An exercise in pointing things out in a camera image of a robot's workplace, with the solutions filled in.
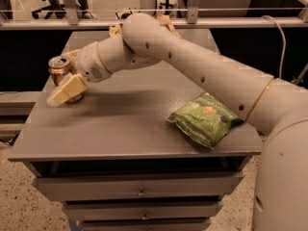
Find bottom drawer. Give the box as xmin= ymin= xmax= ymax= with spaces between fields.
xmin=81 ymin=218 xmax=211 ymax=231

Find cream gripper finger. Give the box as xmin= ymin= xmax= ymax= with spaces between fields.
xmin=47 ymin=73 xmax=88 ymax=107
xmin=63 ymin=49 xmax=80 ymax=64

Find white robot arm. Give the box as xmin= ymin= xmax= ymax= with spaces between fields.
xmin=47 ymin=13 xmax=308 ymax=231

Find person legs in background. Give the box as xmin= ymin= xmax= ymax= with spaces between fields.
xmin=48 ymin=0 xmax=97 ymax=19

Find green Kettle chips bag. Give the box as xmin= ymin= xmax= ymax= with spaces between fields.
xmin=167 ymin=92 xmax=243 ymax=149

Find top drawer with knob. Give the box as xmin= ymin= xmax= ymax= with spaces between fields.
xmin=33 ymin=171 xmax=244 ymax=201

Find drawer with knob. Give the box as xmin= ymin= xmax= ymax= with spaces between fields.
xmin=64 ymin=199 xmax=222 ymax=221
xmin=33 ymin=171 xmax=244 ymax=201

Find grey drawer cabinet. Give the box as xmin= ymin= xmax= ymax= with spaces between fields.
xmin=7 ymin=28 xmax=264 ymax=231

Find orange soda can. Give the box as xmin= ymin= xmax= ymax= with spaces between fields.
xmin=48 ymin=55 xmax=84 ymax=103

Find middle drawer with knob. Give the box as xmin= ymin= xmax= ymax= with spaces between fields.
xmin=64 ymin=199 xmax=222 ymax=221

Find brown snack bag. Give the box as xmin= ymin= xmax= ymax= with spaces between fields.
xmin=109 ymin=14 xmax=181 ymax=38

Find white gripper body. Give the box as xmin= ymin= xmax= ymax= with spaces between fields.
xmin=75 ymin=41 xmax=112 ymax=83

